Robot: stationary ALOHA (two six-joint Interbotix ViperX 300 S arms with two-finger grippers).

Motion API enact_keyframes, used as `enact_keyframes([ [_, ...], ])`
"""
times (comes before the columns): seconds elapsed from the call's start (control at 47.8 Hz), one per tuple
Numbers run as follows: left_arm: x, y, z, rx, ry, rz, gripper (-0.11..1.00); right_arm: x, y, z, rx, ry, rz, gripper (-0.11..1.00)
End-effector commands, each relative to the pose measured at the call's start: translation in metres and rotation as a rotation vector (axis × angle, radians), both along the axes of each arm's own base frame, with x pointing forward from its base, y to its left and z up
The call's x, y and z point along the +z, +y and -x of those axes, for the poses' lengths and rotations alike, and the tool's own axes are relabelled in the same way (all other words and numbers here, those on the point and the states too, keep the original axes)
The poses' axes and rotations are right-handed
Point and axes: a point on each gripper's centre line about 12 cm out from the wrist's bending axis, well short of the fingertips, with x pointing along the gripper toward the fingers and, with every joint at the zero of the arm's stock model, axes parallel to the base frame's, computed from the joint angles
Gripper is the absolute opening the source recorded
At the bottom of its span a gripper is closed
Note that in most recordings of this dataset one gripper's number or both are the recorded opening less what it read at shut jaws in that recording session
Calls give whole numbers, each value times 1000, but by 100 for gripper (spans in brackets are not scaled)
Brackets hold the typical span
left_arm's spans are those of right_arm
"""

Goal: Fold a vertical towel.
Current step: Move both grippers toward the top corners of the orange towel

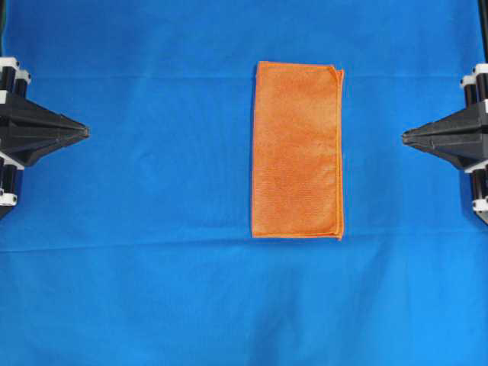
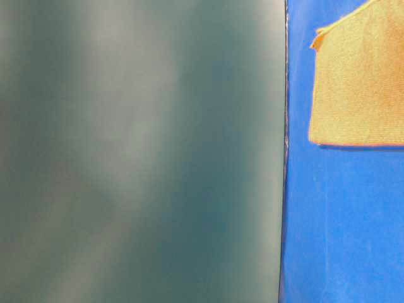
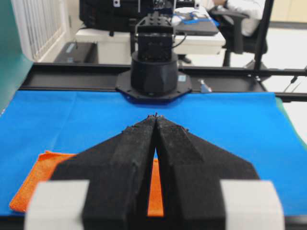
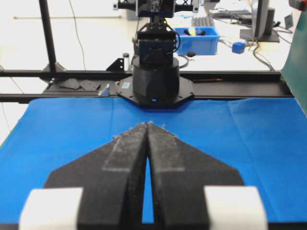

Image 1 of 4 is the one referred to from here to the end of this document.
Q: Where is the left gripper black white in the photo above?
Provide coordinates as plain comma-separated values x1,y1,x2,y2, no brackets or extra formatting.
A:
1,56,89,218

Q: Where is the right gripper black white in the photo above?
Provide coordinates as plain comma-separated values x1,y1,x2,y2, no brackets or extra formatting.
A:
402,63,488,224

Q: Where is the orange microfiber towel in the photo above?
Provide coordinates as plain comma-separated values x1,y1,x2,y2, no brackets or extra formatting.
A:
251,61,345,239

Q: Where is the blue table cloth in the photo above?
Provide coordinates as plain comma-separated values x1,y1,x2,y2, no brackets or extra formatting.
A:
1,1,487,365

